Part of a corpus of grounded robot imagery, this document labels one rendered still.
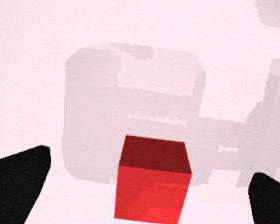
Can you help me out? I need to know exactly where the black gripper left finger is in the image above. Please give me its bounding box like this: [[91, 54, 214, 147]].
[[0, 145, 52, 224]]

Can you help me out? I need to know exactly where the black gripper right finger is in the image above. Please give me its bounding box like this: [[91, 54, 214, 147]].
[[248, 172, 280, 224]]

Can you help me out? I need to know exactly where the red block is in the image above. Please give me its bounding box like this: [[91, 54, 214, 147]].
[[113, 135, 192, 224]]

